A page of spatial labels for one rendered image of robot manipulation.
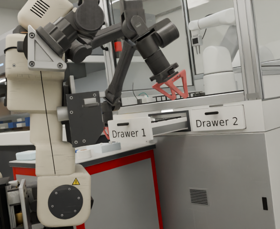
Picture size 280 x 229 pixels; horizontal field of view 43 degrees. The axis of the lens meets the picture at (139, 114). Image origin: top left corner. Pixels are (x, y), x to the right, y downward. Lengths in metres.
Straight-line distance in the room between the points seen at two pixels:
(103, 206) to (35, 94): 0.85
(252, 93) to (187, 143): 0.46
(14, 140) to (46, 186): 1.80
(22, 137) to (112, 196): 1.15
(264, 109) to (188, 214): 0.73
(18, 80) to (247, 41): 1.03
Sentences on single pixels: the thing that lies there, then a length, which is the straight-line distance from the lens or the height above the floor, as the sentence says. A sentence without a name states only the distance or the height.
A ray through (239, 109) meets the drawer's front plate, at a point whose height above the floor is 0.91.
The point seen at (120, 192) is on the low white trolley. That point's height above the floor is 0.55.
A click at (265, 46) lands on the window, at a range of 1.82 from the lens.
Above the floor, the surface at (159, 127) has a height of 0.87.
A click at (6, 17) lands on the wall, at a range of 6.30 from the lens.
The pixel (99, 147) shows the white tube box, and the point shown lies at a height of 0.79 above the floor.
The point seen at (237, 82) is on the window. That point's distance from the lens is 1.74.
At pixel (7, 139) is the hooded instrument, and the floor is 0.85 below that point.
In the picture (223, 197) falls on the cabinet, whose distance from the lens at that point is 1.86.
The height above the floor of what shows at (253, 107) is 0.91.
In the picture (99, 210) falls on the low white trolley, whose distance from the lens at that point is 1.79.
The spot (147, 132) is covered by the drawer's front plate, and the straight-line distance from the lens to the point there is 1.65.
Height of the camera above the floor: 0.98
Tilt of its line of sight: 1 degrees down
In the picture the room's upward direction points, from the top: 7 degrees counter-clockwise
